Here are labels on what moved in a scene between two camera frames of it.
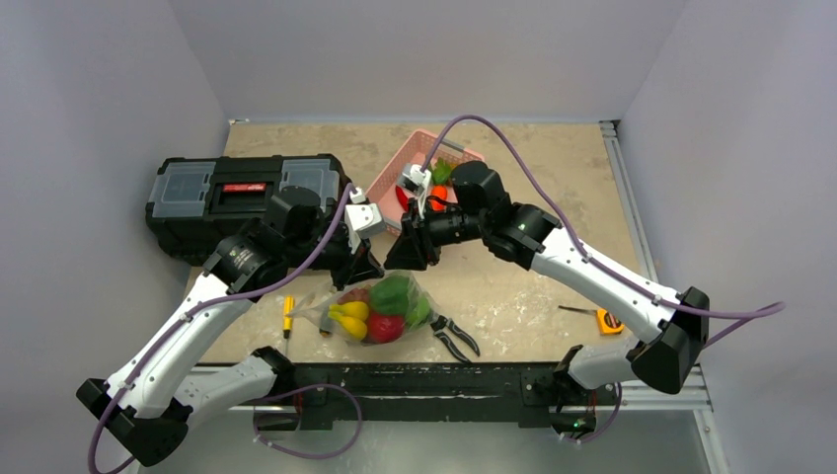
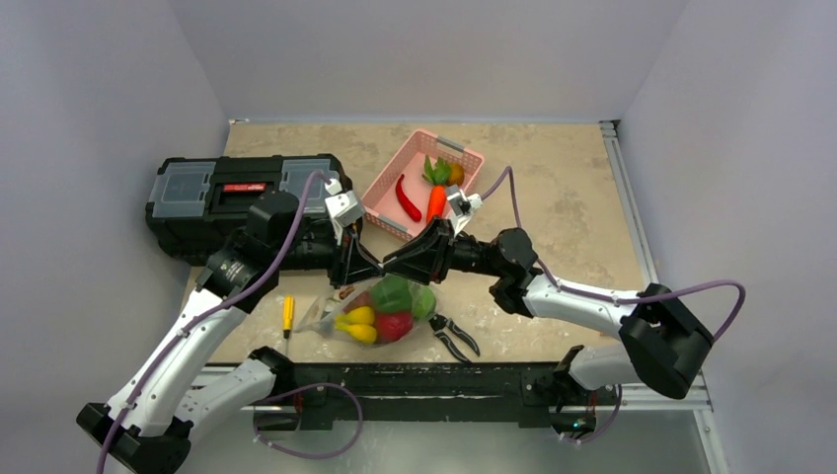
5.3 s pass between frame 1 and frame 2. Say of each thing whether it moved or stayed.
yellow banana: moved
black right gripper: moved
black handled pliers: stayed
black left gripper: stayed
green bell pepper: stayed
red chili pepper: stayed
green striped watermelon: moved
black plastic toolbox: stayed
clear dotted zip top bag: stayed
